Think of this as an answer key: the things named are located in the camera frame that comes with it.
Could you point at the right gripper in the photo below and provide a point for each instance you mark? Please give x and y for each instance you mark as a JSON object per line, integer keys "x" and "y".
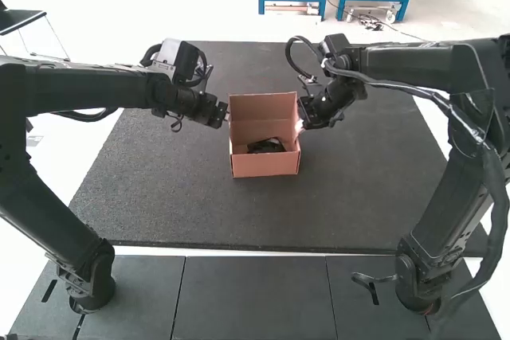
{"x": 318, "y": 111}

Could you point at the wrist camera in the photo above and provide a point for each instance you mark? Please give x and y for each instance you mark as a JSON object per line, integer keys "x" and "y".
{"x": 334, "y": 43}
{"x": 177, "y": 59}

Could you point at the black chair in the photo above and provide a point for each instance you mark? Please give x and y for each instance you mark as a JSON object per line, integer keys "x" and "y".
{"x": 20, "y": 19}

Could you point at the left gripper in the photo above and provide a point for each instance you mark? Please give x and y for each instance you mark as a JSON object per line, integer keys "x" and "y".
{"x": 211, "y": 111}

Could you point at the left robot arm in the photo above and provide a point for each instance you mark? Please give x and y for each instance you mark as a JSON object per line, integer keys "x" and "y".
{"x": 79, "y": 85}

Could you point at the dark base panel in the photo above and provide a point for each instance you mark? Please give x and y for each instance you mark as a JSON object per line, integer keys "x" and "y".
{"x": 358, "y": 316}
{"x": 255, "y": 296}
{"x": 139, "y": 296}

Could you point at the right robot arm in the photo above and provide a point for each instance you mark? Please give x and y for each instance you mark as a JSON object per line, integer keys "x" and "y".
{"x": 418, "y": 65}

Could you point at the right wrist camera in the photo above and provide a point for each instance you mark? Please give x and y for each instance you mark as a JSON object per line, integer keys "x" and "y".
{"x": 334, "y": 43}

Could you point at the black square fan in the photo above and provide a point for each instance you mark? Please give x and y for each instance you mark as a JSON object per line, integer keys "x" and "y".
{"x": 266, "y": 146}

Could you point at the cardboard box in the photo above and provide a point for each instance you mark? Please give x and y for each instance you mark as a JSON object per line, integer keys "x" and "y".
{"x": 265, "y": 162}

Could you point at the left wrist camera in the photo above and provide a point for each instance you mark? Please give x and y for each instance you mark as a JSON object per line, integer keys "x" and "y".
{"x": 177, "y": 59}

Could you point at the black mat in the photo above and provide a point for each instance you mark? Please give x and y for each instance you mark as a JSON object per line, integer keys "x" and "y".
{"x": 199, "y": 204}

